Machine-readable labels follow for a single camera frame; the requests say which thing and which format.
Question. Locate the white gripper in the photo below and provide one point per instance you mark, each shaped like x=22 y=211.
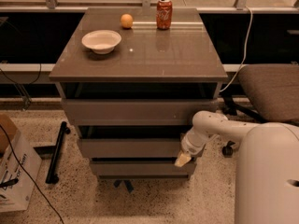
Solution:
x=190 y=146

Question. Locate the grey drawer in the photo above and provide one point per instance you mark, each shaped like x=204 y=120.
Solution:
x=129 y=148
x=140 y=168
x=81 y=112

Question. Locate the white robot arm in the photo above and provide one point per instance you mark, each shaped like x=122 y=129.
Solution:
x=267 y=170

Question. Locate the grey drawer cabinet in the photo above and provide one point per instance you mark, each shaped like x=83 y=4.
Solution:
x=180 y=63

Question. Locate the blue tape mark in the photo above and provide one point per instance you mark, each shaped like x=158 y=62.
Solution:
x=127 y=184

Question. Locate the grey office chair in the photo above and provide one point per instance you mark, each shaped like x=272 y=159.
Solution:
x=272 y=89

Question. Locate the black metal bar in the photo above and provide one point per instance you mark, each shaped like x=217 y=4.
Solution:
x=52 y=177

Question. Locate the white bowl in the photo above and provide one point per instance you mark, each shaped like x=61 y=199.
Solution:
x=101 y=41

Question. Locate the red soda can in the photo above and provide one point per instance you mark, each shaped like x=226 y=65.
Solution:
x=164 y=14

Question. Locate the orange fruit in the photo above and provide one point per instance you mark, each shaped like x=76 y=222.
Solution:
x=126 y=21

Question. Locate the white cardboard box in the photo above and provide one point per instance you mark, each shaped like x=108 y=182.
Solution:
x=19 y=165

